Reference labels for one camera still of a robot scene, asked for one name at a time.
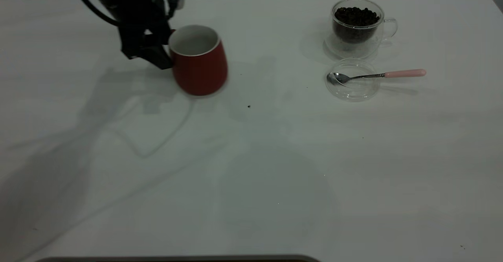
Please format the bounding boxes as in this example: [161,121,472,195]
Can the coffee beans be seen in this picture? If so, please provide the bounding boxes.
[333,7,381,44]

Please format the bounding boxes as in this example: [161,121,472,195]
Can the pink handled metal spoon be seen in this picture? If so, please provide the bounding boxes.
[332,69,427,85]

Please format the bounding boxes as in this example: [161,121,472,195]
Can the red ceramic cup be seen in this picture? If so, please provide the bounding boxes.
[168,25,229,97]

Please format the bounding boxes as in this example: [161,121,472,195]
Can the clear glass mug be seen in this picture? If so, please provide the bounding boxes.
[324,0,398,60]

